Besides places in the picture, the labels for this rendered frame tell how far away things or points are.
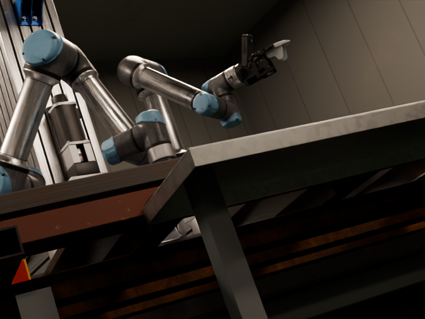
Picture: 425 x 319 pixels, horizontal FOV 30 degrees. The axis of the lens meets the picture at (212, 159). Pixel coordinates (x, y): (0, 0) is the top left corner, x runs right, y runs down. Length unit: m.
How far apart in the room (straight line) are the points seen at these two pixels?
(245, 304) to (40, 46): 1.36
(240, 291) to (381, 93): 4.64
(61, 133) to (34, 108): 0.39
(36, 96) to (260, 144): 1.29
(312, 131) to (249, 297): 0.27
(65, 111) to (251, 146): 1.66
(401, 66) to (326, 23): 0.79
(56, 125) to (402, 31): 3.35
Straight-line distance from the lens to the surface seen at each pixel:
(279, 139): 1.20
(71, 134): 2.75
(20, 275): 1.95
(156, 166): 1.48
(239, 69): 2.79
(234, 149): 1.16
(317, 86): 6.22
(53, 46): 2.37
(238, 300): 1.21
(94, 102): 2.43
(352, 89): 5.97
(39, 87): 2.39
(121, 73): 2.90
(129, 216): 1.43
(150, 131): 2.18
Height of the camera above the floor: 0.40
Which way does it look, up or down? 17 degrees up
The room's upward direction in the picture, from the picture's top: 20 degrees counter-clockwise
